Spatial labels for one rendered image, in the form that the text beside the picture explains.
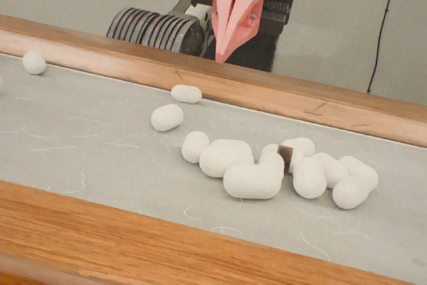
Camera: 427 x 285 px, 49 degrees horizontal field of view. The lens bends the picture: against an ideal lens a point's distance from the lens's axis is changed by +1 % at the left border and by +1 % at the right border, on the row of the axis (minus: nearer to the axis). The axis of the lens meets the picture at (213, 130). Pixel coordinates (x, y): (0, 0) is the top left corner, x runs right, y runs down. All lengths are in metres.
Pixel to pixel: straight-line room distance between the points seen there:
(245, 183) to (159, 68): 0.27
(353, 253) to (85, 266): 0.15
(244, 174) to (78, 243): 0.13
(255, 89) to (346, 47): 1.92
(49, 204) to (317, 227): 0.15
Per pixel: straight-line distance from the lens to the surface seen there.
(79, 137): 0.35
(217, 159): 0.30
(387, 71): 2.47
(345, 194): 0.31
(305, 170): 0.31
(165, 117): 0.37
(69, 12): 2.57
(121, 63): 0.53
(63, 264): 0.17
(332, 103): 0.52
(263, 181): 0.28
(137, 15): 0.75
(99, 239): 0.19
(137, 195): 0.27
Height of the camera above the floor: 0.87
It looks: 18 degrees down
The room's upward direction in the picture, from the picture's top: 11 degrees clockwise
